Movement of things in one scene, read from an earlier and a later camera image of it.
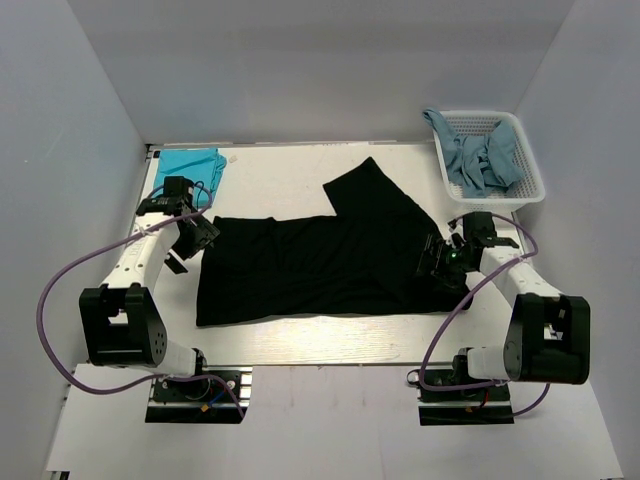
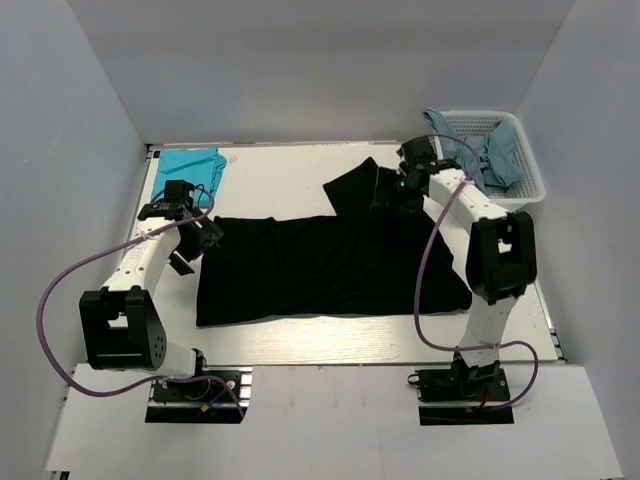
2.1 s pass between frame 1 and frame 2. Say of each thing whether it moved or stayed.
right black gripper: moved
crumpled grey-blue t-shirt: stayed
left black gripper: stayed
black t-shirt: stayed
